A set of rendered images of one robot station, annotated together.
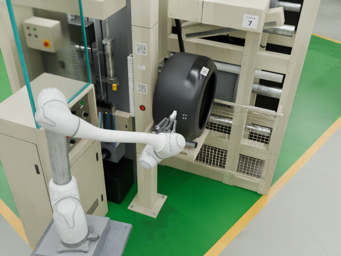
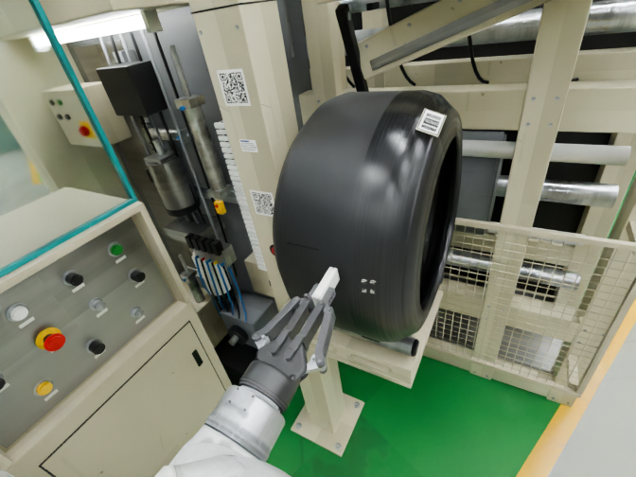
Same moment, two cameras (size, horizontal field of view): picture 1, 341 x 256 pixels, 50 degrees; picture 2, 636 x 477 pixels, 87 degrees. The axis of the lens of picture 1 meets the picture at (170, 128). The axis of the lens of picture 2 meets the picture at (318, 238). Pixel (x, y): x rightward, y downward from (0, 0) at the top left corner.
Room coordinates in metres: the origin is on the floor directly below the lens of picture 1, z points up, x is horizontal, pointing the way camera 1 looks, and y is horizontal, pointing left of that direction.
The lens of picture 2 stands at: (1.41, -0.12, 1.63)
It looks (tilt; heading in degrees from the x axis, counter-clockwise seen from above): 34 degrees down; 14
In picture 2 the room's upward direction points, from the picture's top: 9 degrees counter-clockwise
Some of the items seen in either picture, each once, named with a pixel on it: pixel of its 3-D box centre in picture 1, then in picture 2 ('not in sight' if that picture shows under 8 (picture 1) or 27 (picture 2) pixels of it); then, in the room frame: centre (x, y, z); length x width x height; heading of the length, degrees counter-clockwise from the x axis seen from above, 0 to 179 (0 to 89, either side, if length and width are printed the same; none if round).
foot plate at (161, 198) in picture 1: (147, 201); (327, 415); (2.22, 0.18, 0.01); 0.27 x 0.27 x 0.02; 70
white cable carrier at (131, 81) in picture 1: (133, 87); (250, 203); (2.23, 0.27, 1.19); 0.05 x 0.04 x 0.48; 160
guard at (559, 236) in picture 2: (218, 136); (463, 298); (2.38, -0.40, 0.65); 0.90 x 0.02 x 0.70; 70
